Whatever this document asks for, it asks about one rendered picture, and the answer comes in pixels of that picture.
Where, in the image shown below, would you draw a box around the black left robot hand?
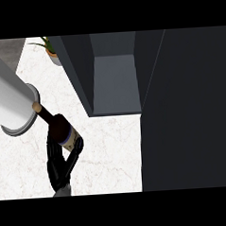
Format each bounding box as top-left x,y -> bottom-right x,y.
43,125 -> 87,194

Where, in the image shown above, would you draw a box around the dark wine bottle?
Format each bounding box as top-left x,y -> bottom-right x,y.
31,98 -> 82,155

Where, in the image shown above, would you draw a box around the dark grey open cabinet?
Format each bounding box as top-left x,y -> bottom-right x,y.
46,29 -> 171,120

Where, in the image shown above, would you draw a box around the dark grey cabinet door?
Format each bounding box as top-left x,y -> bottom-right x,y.
131,26 -> 226,193

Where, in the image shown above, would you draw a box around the white cylinder with grey base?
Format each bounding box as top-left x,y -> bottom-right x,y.
0,42 -> 43,138

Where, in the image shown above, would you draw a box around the green potted plant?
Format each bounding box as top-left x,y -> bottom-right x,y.
27,36 -> 62,69

